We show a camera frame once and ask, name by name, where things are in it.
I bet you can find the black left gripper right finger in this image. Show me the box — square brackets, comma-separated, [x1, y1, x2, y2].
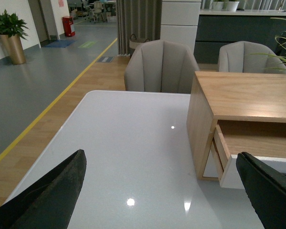
[236, 152, 286, 229]

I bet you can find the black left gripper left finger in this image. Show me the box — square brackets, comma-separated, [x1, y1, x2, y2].
[0, 149, 86, 229]

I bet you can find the white front wooden drawer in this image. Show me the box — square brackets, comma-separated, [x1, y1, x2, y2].
[204, 120, 286, 189]

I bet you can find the wooden drawer cabinet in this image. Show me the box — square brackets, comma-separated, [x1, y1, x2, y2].
[187, 72, 286, 180]

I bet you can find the grey upholstered chair right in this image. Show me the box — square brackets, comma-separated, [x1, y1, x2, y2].
[218, 41, 286, 74]

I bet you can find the grey upholstered chair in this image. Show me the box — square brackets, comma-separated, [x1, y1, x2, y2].
[124, 40, 200, 94]
[218, 41, 286, 74]

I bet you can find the blue floor mat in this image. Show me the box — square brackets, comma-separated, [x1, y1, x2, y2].
[43, 40, 76, 48]

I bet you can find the dark grey counter cabinet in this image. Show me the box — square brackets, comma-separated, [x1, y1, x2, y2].
[194, 11, 286, 64]

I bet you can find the grey upholstered chair left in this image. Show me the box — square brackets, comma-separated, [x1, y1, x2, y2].
[124, 40, 200, 94]

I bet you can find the potted plant in gold pot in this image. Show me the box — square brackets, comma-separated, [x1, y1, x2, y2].
[0, 10, 28, 65]

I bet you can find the red fire extinguisher box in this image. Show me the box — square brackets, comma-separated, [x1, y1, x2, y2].
[62, 16, 75, 37]

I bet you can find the white plant pot right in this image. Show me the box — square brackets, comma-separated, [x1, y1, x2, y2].
[226, 0, 240, 12]

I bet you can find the white plant pot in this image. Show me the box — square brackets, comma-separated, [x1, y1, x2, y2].
[212, 0, 224, 11]
[226, 0, 240, 12]

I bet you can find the white plant pot left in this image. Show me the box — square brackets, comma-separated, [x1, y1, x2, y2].
[212, 0, 224, 11]

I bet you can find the white filing cabinet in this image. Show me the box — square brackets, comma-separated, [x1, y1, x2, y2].
[160, 0, 201, 51]

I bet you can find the grey office chair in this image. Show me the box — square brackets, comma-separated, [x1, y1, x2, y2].
[84, 1, 105, 23]

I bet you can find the grey pleated curtain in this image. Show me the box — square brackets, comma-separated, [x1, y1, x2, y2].
[116, 0, 162, 55]

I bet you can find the woven basket with handles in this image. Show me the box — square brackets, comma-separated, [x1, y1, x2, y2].
[129, 34, 150, 57]

